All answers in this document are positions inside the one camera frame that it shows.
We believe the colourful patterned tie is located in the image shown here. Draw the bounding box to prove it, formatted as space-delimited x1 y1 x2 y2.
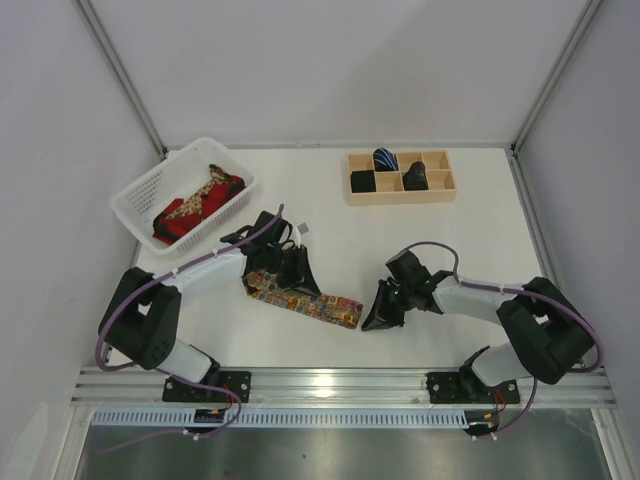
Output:
242 270 363 330

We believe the wooden compartment box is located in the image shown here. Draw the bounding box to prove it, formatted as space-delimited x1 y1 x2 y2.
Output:
346 150 457 206

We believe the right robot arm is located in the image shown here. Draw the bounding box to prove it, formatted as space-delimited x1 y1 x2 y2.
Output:
361 249 596 404

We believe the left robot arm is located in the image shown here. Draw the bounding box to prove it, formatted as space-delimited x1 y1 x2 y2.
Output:
94 211 321 386

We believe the rolled black tie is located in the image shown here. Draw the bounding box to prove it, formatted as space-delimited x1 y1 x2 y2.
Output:
350 170 376 193

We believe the beige patterned tie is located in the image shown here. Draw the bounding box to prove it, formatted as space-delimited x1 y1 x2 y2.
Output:
168 164 235 219

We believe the rolled dark brown tie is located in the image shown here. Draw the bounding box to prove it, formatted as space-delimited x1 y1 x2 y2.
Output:
402 161 429 191

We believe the red tie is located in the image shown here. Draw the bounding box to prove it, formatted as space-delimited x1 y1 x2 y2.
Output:
152 175 246 245

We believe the rolled blue striped tie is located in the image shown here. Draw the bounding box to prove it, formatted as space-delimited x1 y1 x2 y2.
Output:
372 148 399 172

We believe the white plastic basket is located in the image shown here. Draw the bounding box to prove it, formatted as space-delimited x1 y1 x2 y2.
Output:
111 137 257 258

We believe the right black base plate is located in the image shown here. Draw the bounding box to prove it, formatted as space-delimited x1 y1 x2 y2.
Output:
426 371 521 405

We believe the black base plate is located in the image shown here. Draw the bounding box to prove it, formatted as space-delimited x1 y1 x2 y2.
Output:
426 371 521 405
162 370 251 403

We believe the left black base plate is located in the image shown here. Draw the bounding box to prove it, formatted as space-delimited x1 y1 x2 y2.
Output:
162 370 251 403

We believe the aluminium mounting rail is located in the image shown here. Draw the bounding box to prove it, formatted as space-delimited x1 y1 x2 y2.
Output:
71 367 616 409

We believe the white slotted cable duct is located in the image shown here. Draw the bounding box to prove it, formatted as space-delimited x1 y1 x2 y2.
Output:
91 407 469 429

